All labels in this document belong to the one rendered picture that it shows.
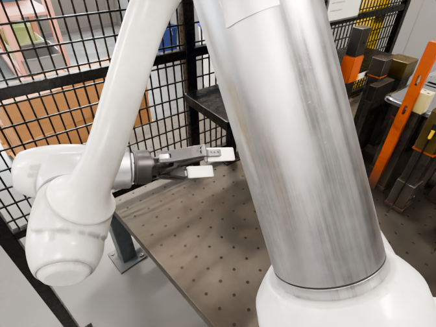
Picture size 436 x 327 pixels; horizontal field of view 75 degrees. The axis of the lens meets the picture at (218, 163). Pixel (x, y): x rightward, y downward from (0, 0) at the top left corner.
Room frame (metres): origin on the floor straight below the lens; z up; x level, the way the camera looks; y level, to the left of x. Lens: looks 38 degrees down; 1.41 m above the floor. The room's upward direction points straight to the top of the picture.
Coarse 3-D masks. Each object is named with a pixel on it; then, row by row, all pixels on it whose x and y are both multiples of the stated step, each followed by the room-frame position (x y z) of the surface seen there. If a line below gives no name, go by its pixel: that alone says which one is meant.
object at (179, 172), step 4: (180, 168) 0.56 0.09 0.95; (184, 168) 0.57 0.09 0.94; (172, 172) 0.52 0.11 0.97; (176, 172) 0.54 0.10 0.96; (180, 172) 0.55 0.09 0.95; (160, 176) 0.50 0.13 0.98; (168, 176) 0.51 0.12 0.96; (176, 176) 0.54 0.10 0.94; (180, 176) 0.54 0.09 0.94; (184, 176) 0.55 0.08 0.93
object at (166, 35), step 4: (168, 24) 4.59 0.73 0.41; (172, 24) 4.57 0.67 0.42; (168, 28) 4.38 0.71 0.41; (172, 28) 4.30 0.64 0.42; (176, 28) 4.40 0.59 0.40; (164, 32) 4.25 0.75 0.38; (168, 32) 4.27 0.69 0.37; (172, 32) 4.27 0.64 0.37; (176, 32) 4.40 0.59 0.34; (164, 36) 4.25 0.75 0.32; (168, 36) 4.27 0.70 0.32; (172, 36) 4.30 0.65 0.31; (176, 36) 4.40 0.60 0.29; (164, 40) 4.26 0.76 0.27; (168, 40) 4.27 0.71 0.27; (172, 40) 4.30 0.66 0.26; (176, 40) 4.40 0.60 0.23; (160, 44) 4.27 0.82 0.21; (164, 44) 4.26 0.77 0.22; (168, 44) 4.27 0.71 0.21; (176, 44) 4.40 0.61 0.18; (176, 48) 4.40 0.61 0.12; (160, 52) 4.30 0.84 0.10
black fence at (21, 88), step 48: (0, 0) 0.62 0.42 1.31; (96, 0) 0.73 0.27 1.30; (192, 0) 0.87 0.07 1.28; (384, 0) 1.47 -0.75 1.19; (48, 48) 0.65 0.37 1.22; (96, 48) 0.71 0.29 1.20; (192, 48) 0.85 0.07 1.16; (336, 48) 1.31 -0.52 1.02; (0, 96) 0.57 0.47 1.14; (144, 96) 0.77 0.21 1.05; (48, 144) 0.61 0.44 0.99; (192, 144) 0.84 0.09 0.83; (0, 240) 0.48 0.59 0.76; (48, 288) 0.49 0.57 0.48
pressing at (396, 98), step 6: (408, 84) 0.97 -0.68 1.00; (396, 90) 0.92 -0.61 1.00; (402, 90) 0.92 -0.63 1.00; (432, 90) 0.92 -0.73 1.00; (390, 96) 0.86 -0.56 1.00; (396, 96) 0.87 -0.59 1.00; (402, 96) 0.87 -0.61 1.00; (390, 102) 0.85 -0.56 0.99; (396, 102) 0.83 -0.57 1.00; (432, 102) 0.83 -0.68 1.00; (432, 108) 0.79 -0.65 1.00; (426, 114) 0.76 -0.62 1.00
